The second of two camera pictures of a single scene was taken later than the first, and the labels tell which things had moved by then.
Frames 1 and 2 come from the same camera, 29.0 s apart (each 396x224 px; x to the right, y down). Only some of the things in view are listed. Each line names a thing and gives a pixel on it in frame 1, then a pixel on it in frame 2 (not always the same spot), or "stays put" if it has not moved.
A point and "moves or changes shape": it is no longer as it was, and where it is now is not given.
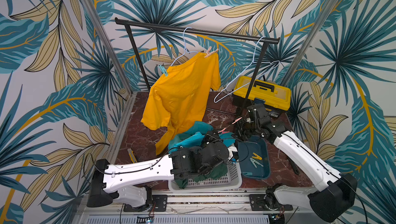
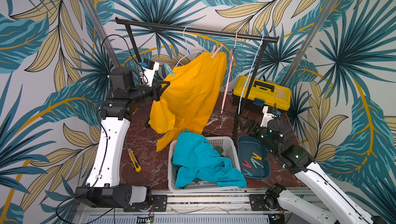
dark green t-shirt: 218,171 moves or changes shape
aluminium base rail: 210,207 stays put
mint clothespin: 163,69 → 169,69
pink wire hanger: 226,128 → 232,56
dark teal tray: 254,158 stays put
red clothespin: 223,131 → 247,164
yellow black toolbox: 277,96 stays put
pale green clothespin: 255,162 stays put
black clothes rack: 127,24 stays put
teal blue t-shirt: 194,135 moves or changes shape
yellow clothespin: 257,156 stays put
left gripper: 210,137 → 157,89
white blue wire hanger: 277,61 moves or changes shape
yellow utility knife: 132,156 stays put
